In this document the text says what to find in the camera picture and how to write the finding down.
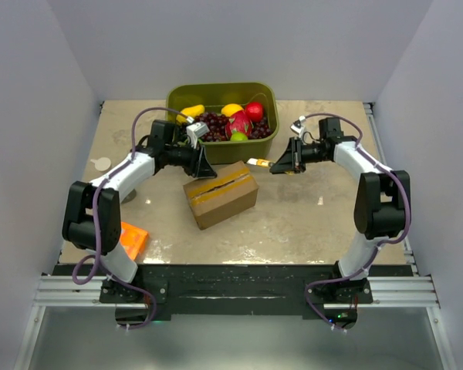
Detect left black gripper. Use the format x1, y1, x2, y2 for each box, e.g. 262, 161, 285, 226
165, 139, 217, 178

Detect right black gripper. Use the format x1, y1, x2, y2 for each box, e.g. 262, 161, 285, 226
271, 136, 330, 175

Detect yellow utility knife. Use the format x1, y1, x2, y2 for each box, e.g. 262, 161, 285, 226
247, 158, 275, 168

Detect brown taped cardboard box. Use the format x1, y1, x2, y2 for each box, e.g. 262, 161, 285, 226
183, 161, 259, 230

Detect olive green plastic bin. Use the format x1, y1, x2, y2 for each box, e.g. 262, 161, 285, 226
166, 82, 279, 164

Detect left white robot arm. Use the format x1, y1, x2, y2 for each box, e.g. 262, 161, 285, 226
62, 120, 217, 302

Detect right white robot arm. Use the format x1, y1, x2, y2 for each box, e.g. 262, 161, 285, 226
269, 113, 411, 303

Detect red grape bunch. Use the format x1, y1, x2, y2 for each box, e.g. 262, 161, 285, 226
194, 112, 228, 142

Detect green lime fruit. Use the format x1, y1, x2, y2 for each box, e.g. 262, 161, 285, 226
229, 132, 248, 142

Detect yellow mango fruit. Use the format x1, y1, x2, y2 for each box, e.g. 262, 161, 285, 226
176, 105, 205, 125

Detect red apple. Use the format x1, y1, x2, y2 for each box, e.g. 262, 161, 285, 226
245, 102, 264, 123

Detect yellow lemon fruit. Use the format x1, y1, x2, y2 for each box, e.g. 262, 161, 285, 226
221, 103, 243, 117

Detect orange patterned block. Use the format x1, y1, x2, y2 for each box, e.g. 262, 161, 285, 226
120, 222, 150, 261

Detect bottle with beige cap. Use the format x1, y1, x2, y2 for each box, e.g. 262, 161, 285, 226
90, 157, 112, 173

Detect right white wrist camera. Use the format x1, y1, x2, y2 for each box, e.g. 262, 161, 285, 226
290, 116, 306, 140

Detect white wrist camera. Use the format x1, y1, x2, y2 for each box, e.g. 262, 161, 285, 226
290, 116, 306, 140
186, 122, 209, 149

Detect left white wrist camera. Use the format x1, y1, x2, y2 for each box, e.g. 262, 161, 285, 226
186, 122, 209, 149

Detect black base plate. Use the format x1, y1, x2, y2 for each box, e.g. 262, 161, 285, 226
52, 262, 375, 321

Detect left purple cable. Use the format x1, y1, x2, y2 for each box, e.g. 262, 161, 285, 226
72, 106, 190, 331

